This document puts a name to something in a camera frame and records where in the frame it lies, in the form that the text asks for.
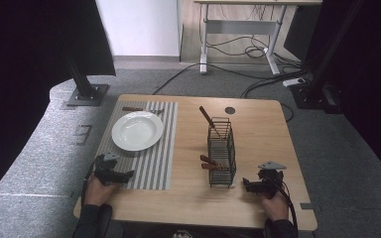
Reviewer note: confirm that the person's left hand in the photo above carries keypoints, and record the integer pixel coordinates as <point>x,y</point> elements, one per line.
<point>96,193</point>

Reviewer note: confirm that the black table grommet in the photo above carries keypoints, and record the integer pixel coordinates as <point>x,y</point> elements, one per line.
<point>229,110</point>

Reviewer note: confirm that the white-legged desk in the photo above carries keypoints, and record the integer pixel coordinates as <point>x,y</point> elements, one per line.
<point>241,26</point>

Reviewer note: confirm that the dark curtain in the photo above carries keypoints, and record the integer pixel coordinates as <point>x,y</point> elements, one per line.
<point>29,66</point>
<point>370,82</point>

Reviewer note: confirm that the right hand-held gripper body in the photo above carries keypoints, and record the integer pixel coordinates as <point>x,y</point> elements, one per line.
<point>268,181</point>

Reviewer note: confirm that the white power strip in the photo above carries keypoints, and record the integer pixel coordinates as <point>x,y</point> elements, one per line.
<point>294,82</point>

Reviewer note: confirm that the white plate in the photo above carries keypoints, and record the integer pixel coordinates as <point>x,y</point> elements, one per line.
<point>137,131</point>

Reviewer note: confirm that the person's right hand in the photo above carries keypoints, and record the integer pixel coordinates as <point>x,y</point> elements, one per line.
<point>276,206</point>

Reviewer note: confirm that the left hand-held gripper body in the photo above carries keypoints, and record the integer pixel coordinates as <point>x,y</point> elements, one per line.
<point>107,173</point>

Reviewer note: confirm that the black metal stand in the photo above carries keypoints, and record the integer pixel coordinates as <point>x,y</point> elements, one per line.
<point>84,87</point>
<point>317,79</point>

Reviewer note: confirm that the grey striped placemat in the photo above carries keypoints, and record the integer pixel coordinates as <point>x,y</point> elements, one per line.
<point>158,158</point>

